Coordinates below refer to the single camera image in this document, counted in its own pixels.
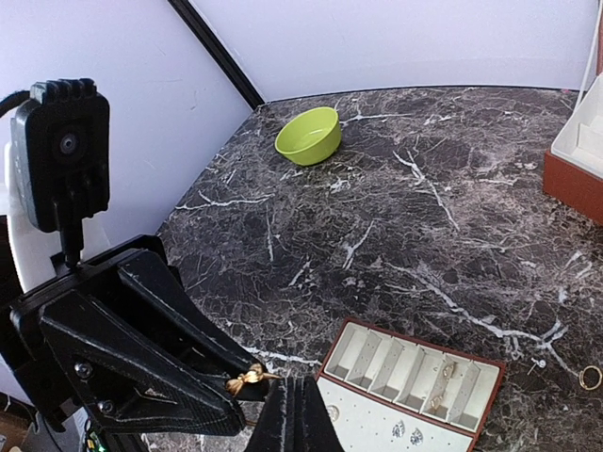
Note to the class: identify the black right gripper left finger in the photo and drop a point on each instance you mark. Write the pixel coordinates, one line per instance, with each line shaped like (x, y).
(276, 426)

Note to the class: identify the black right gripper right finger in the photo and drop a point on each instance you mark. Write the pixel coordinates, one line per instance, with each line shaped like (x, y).
(316, 427)

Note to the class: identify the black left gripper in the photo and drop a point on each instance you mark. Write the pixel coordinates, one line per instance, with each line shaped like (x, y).
(121, 339)

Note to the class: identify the beige jewelry tray insert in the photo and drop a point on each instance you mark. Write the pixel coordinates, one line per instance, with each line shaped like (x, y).
(388, 392)

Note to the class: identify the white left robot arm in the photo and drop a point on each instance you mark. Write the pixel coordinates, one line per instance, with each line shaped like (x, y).
(38, 259)

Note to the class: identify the red wooden jewelry box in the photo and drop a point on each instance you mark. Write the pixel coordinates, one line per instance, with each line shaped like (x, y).
(573, 163)

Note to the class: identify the silver stud earring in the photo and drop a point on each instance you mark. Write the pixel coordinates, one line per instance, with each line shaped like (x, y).
(536, 364)

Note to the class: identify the green plastic bowl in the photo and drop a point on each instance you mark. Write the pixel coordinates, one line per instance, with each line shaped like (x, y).
(311, 137)

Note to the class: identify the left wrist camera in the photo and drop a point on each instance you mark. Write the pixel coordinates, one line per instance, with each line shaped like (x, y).
(60, 136)

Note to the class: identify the black left frame post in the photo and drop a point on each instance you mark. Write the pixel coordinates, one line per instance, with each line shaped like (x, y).
(221, 56)

